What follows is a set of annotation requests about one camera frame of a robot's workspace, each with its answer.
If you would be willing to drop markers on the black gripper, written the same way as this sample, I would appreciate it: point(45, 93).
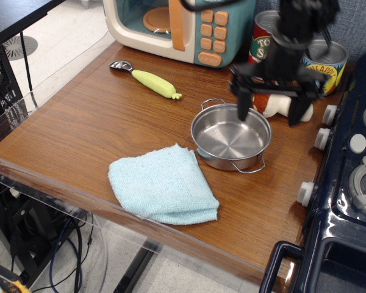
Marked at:
point(281, 72)

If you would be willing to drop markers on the stainless steel pot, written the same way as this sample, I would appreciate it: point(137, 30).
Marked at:
point(226, 143)

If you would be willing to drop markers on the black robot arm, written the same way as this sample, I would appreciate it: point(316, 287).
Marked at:
point(300, 20)

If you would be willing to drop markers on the plush mushroom toy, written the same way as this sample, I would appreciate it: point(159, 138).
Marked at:
point(271, 104)

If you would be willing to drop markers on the pineapple slices can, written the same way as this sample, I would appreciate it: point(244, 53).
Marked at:
point(329, 60)

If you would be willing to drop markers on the tomato sauce can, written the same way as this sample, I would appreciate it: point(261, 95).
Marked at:
point(264, 23)

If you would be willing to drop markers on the toy microwave teal and cream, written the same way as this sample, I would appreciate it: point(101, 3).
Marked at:
point(211, 37)

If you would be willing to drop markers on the light blue folded towel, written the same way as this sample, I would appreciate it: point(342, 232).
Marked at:
point(166, 186)

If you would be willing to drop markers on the dark blue toy stove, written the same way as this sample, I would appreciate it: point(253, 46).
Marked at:
point(332, 257)

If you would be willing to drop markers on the round floor vent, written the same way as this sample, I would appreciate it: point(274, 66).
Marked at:
point(16, 47)

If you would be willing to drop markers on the black side desk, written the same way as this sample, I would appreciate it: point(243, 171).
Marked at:
point(16, 16)

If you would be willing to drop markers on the yellow object at floor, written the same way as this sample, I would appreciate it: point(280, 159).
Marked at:
point(7, 285)

